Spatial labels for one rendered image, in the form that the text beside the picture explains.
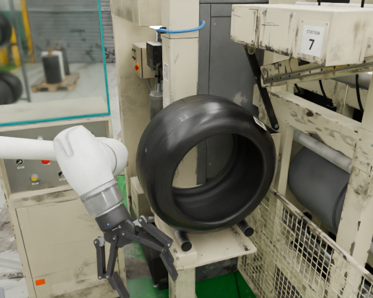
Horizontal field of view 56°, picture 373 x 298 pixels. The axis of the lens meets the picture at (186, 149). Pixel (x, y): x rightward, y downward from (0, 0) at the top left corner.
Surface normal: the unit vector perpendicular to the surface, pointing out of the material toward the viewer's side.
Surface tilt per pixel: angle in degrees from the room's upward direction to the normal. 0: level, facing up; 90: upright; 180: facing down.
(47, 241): 90
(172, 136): 58
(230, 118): 43
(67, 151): 64
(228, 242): 0
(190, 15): 90
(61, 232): 90
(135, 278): 0
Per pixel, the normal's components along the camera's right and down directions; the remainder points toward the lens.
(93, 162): 0.51, -0.22
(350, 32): 0.33, 0.39
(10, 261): 0.00, -0.91
